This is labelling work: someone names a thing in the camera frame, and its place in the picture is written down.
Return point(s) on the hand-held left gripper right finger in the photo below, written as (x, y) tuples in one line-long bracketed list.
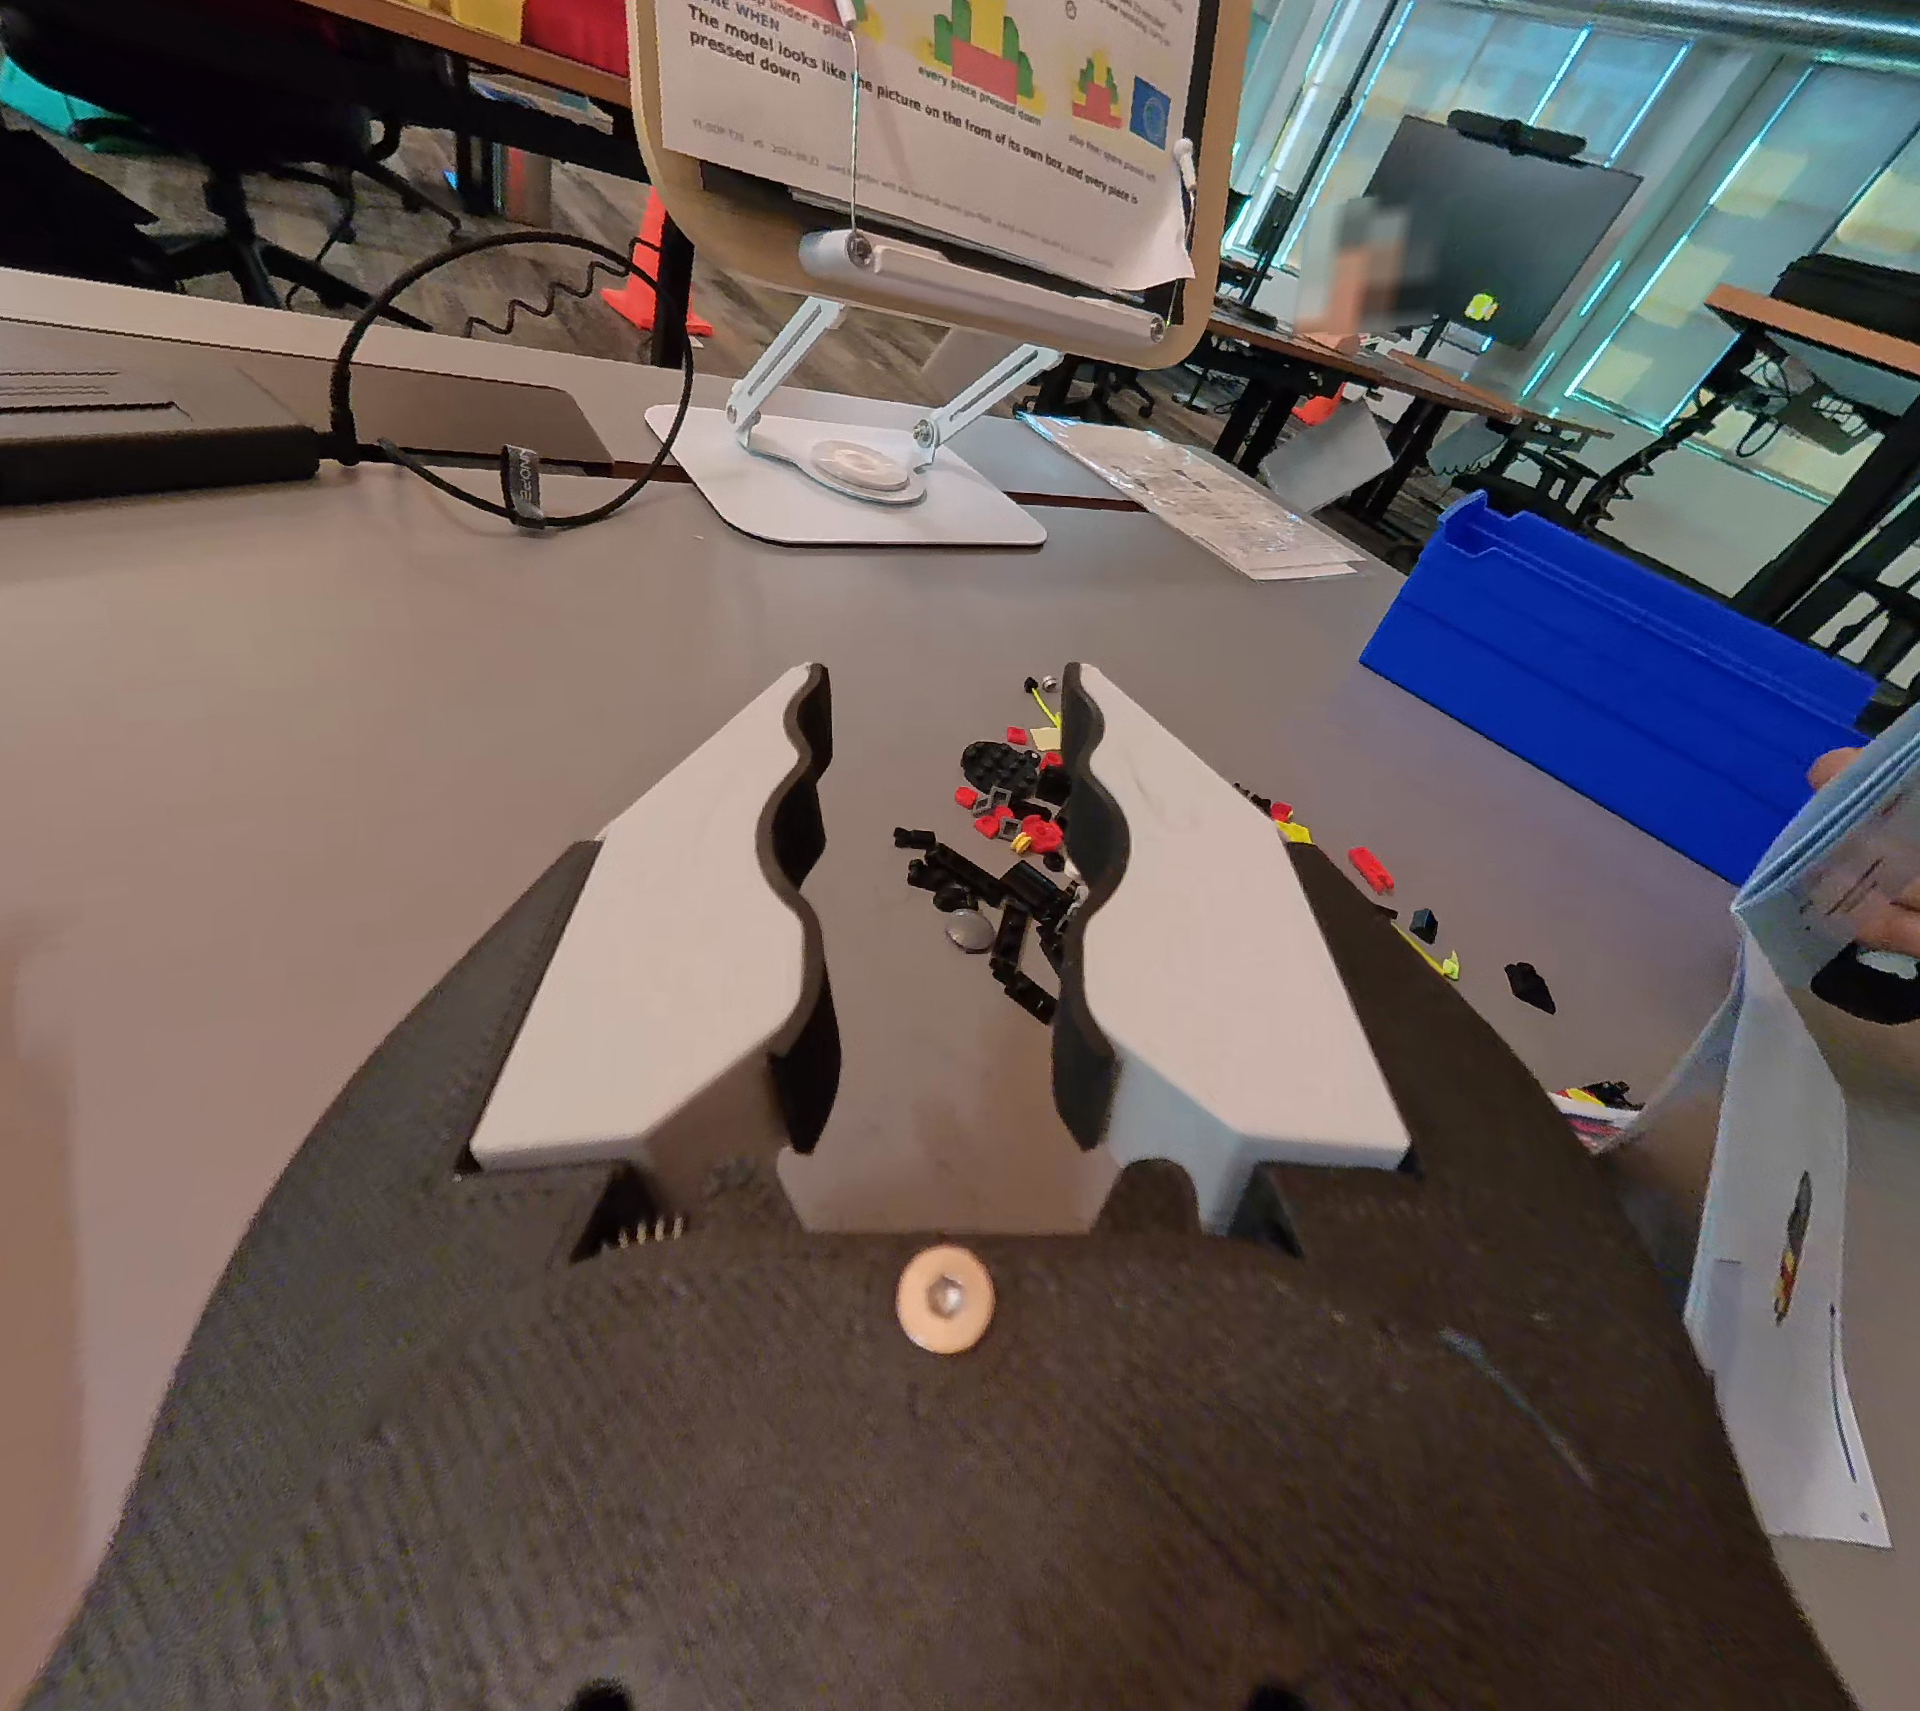
[(1228, 992)]

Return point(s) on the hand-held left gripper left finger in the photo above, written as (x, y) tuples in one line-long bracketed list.
[(658, 992)]

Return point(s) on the pale blue instruction booklet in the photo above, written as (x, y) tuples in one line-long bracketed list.
[(1784, 1219)]

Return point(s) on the pile of lego pieces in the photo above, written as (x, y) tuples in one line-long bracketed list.
[(1003, 842)]

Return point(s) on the person's right hand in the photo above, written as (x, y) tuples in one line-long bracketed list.
[(1849, 770)]

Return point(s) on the blue plastic bin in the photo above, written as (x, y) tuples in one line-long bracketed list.
[(1591, 694)]

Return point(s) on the clear plastic bag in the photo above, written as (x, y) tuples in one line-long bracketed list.
[(1202, 497)]

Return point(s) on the white book stand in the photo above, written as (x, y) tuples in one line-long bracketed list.
[(885, 497)]

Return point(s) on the grey laptop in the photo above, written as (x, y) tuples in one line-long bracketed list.
[(450, 416)]

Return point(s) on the black carrying case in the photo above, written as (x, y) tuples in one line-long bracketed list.
[(1850, 294)]

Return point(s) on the orange traffic cone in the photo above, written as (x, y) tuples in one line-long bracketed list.
[(653, 270)]

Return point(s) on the black monitor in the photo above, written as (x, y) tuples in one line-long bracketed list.
[(1528, 242)]

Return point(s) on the printed instruction sheet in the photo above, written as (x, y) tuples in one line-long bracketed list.
[(960, 122)]

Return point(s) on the black office chair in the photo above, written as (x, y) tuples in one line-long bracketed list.
[(225, 122)]

